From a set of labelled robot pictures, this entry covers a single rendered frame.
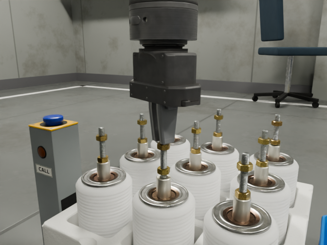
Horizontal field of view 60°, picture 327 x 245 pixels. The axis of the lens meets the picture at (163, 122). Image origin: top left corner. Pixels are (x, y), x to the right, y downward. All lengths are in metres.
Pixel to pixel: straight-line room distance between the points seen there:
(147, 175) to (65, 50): 3.92
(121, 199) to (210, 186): 0.16
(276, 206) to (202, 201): 0.12
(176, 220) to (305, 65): 2.80
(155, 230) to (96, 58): 3.89
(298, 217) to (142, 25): 0.42
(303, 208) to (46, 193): 0.51
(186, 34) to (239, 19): 2.89
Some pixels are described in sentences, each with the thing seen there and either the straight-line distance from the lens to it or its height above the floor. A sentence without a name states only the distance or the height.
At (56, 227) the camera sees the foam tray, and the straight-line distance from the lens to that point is 0.53.
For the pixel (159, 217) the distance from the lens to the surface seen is 0.41.
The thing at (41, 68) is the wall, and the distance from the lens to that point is 4.13.
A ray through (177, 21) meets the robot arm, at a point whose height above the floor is 0.50.
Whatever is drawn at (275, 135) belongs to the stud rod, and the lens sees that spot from 0.60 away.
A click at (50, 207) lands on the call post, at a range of 0.67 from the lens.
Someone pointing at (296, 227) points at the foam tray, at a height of 0.18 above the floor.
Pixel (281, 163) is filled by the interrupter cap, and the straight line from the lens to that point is 0.59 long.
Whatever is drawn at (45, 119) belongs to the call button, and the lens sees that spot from 0.62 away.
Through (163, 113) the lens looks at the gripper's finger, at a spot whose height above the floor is 0.38.
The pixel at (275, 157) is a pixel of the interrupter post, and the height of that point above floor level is 0.26.
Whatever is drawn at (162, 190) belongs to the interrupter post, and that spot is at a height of 0.26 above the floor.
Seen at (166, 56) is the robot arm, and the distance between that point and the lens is 0.34.
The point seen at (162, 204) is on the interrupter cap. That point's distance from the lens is 0.41.
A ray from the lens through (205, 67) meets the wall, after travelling 3.34.
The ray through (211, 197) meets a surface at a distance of 0.52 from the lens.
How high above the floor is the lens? 0.47
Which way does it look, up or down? 15 degrees down
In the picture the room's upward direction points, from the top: straight up
